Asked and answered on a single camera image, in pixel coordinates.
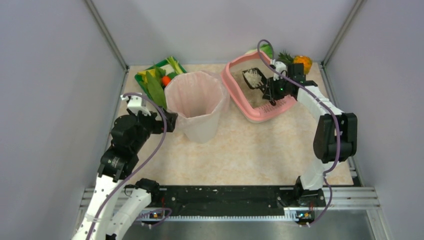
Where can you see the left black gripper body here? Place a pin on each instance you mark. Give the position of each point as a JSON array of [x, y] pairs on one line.
[[168, 120]]

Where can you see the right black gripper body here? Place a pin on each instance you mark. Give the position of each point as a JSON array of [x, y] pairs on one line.
[[272, 89]]

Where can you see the black litter scoop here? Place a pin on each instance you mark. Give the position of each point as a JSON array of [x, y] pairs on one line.
[[257, 81]]

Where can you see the pink litter box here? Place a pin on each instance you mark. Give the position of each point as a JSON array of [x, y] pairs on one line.
[[250, 101]]

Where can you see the pink lined trash bin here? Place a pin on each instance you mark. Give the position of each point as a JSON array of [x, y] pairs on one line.
[[199, 98]]

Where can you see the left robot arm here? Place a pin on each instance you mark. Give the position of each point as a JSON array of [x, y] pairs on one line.
[[129, 133]]

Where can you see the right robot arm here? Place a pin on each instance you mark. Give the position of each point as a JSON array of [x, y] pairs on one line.
[[335, 138]]

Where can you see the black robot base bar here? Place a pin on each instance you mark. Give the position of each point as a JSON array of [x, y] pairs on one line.
[[234, 200]]

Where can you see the green leafy vegetable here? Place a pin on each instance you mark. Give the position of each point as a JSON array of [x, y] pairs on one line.
[[155, 90]]

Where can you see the toy pineapple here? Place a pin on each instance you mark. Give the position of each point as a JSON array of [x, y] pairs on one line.
[[289, 59]]

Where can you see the toy bok choy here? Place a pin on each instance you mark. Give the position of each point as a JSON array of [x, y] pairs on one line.
[[265, 48]]

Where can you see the green vegetable tray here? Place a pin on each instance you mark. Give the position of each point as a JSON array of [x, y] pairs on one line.
[[159, 70]]

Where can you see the orange toy carrot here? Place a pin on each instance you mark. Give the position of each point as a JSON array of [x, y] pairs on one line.
[[166, 80]]

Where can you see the white green leek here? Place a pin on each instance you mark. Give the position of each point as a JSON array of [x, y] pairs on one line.
[[175, 65]]

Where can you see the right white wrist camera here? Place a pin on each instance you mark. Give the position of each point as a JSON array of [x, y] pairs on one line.
[[278, 68]]

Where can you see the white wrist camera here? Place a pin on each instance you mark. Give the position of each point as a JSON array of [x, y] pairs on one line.
[[278, 68], [136, 103]]

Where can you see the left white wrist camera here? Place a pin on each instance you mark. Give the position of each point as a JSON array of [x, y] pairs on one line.
[[136, 103]]

